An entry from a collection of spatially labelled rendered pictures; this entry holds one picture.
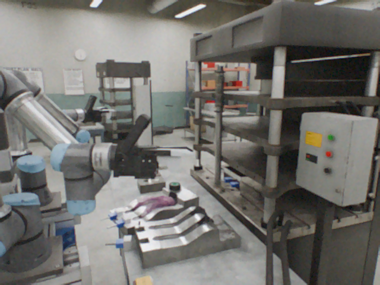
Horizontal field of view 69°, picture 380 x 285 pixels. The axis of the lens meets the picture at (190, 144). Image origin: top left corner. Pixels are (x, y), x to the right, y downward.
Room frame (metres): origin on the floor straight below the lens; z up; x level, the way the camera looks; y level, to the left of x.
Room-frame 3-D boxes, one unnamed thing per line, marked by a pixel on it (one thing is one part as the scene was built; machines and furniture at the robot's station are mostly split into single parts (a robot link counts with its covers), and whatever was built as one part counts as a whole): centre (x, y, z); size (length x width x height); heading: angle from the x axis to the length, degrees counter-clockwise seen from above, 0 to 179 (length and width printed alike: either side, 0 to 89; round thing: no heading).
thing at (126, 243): (1.25, 0.37, 0.83); 0.13 x 0.05 x 0.05; 97
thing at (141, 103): (6.27, 1.48, 1.03); 1.54 x 0.94 x 2.06; 29
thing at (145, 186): (2.05, 0.31, 0.84); 0.20 x 0.15 x 0.07; 110
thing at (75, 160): (0.70, 0.30, 1.43); 0.11 x 0.08 x 0.09; 90
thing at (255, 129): (2.14, -0.61, 1.20); 1.29 x 0.83 x 0.19; 20
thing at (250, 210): (2.15, -0.61, 0.76); 1.30 x 0.84 x 0.07; 20
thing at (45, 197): (1.28, 0.78, 1.09); 0.15 x 0.15 x 0.10
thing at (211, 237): (1.29, 0.02, 0.87); 0.50 x 0.26 x 0.14; 110
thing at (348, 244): (2.15, -0.60, 0.36); 1.30 x 0.85 x 0.72; 20
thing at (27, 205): (0.83, 0.57, 1.20); 0.13 x 0.12 x 0.14; 0
